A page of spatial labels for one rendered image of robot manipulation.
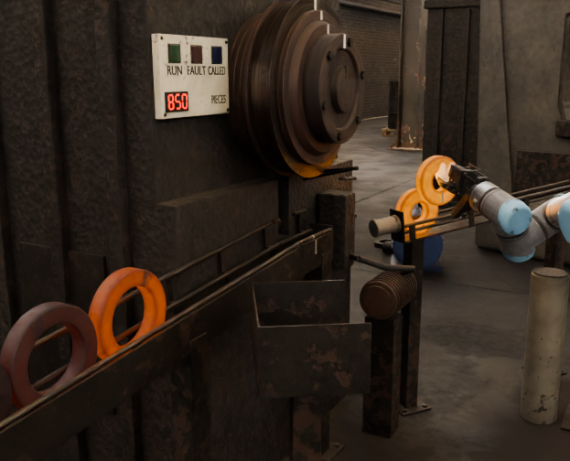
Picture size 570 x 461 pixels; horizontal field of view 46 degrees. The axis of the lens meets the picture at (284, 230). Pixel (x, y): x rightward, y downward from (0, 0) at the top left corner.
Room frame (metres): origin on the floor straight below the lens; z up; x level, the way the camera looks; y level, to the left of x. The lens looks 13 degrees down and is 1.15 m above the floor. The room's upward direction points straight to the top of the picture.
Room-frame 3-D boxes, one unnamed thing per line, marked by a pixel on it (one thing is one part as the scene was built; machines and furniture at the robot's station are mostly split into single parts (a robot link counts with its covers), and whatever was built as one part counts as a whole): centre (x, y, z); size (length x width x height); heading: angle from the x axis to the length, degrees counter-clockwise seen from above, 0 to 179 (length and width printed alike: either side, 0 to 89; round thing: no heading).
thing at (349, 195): (2.05, -0.16, 0.68); 0.11 x 0.08 x 0.24; 60
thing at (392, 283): (2.06, -0.34, 0.27); 0.22 x 0.13 x 0.53; 150
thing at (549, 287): (2.11, -0.87, 0.26); 0.12 x 0.12 x 0.52
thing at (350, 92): (1.79, -0.14, 1.11); 0.28 x 0.06 x 0.28; 150
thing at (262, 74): (1.84, -0.05, 1.11); 0.47 x 0.06 x 0.47; 150
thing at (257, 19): (1.88, 0.02, 1.12); 0.47 x 0.10 x 0.47; 150
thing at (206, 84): (1.60, 0.21, 1.15); 0.26 x 0.02 x 0.18; 150
